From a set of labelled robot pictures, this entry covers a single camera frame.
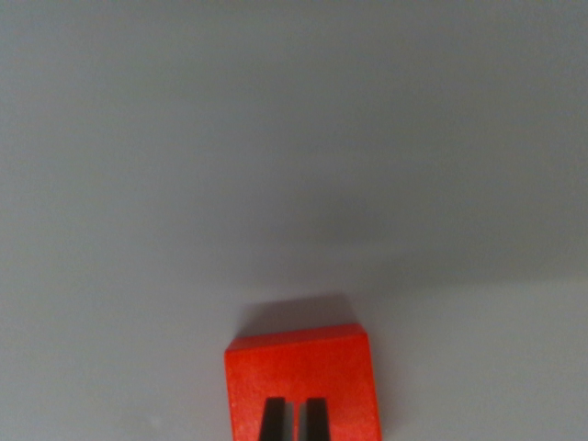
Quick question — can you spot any red cube block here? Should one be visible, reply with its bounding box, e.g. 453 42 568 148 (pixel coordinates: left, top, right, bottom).
223 322 383 441

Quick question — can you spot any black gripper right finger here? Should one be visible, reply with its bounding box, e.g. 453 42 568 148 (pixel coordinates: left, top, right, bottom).
298 397 333 441

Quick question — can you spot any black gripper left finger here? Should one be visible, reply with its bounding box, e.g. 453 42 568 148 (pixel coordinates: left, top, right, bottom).
258 396 295 441

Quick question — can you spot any white plastic bin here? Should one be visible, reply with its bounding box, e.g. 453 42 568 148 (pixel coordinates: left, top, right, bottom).
0 0 588 441

